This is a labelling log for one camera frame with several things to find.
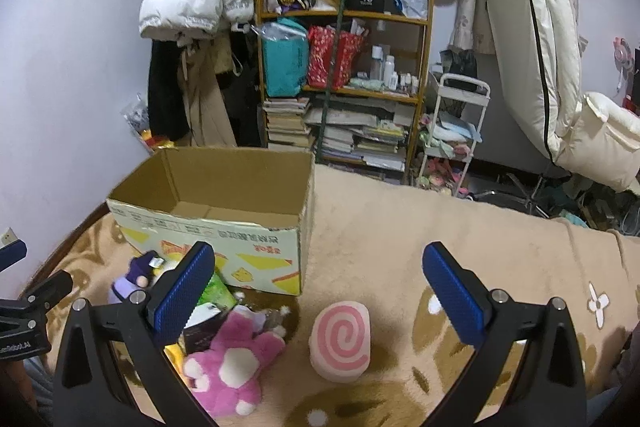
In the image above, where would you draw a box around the black hanging garment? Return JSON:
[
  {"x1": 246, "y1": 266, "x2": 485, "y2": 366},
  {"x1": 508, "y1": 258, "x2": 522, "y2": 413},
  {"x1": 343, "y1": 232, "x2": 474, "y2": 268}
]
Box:
[{"x1": 148, "y1": 40, "x2": 190, "y2": 142}]

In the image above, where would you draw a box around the beige hanging coat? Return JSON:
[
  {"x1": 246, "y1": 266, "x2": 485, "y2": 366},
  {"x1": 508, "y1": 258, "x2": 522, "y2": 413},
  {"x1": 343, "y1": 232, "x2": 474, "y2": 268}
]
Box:
[{"x1": 177, "y1": 32, "x2": 236, "y2": 147}]

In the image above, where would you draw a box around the stack of books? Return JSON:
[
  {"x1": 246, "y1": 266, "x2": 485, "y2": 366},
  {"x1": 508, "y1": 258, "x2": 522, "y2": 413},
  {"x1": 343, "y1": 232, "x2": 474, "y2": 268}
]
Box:
[{"x1": 262, "y1": 98, "x2": 314, "y2": 150}]

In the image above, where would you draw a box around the open cardboard box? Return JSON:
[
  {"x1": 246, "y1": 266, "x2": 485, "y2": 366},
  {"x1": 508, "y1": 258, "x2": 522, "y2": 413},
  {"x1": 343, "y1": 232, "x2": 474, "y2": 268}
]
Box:
[{"x1": 106, "y1": 147, "x2": 314, "y2": 296}]

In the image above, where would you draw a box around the pink swirl roll plush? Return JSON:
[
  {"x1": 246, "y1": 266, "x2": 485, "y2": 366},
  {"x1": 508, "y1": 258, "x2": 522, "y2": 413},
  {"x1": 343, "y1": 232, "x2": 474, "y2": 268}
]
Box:
[{"x1": 308, "y1": 301, "x2": 371, "y2": 384}]

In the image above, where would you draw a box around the green tissue pack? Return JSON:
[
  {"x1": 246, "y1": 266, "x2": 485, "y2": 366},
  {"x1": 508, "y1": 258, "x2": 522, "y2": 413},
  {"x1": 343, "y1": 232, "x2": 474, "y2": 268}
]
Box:
[{"x1": 198, "y1": 271, "x2": 238, "y2": 311}]

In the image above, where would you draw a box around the green vertical pole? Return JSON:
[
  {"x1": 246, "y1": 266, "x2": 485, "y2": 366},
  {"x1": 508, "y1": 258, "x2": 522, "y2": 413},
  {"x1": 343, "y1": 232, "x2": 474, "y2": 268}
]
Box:
[{"x1": 314, "y1": 0, "x2": 346, "y2": 165}]

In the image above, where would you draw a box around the cream recliner chair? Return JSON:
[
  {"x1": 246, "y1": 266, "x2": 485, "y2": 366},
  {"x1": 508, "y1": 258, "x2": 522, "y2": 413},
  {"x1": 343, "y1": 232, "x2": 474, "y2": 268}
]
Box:
[{"x1": 486, "y1": 0, "x2": 639, "y2": 193}]

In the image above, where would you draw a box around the dark box with label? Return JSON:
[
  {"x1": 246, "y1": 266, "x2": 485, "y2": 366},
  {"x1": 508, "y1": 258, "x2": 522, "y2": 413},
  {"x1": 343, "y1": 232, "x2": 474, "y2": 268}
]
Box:
[{"x1": 181, "y1": 303, "x2": 224, "y2": 355}]

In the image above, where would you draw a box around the purple white plush doll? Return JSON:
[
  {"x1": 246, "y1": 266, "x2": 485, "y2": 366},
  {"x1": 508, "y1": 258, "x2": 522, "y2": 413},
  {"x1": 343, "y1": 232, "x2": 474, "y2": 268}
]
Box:
[{"x1": 107, "y1": 251, "x2": 164, "y2": 305}]

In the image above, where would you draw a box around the teal gift bag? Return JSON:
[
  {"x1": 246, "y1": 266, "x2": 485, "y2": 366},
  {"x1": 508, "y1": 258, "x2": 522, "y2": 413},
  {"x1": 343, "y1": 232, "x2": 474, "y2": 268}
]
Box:
[{"x1": 254, "y1": 17, "x2": 309, "y2": 98}]

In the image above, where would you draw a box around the plastic bag of snacks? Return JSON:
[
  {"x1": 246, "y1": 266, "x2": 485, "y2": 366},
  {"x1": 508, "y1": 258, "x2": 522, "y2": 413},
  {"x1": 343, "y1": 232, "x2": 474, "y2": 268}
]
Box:
[{"x1": 120, "y1": 93, "x2": 174, "y2": 154}]

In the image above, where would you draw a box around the wooden bookshelf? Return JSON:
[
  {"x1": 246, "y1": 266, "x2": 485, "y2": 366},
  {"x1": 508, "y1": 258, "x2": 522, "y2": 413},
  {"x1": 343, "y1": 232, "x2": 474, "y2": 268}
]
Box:
[{"x1": 255, "y1": 0, "x2": 431, "y2": 183}]

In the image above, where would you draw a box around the red gift bag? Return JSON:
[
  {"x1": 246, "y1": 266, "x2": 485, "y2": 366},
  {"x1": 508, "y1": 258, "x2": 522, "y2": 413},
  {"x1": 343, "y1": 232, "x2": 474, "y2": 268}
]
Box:
[{"x1": 307, "y1": 26, "x2": 364, "y2": 89}]

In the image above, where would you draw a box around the pink bear plush toy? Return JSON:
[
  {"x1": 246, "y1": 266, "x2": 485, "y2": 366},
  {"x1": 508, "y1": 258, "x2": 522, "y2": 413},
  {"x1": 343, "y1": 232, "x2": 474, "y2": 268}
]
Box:
[{"x1": 182, "y1": 306, "x2": 285, "y2": 419}]

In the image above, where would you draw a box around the wall socket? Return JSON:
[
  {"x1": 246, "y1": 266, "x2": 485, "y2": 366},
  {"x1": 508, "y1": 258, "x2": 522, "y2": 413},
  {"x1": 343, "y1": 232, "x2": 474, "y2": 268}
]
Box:
[{"x1": 0, "y1": 228, "x2": 17, "y2": 247}]

